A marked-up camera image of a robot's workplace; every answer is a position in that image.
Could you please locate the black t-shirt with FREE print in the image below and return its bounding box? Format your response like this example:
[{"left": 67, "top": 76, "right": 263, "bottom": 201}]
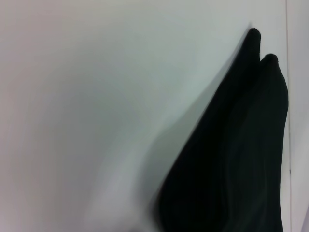
[{"left": 156, "top": 28, "right": 290, "bottom": 232}]

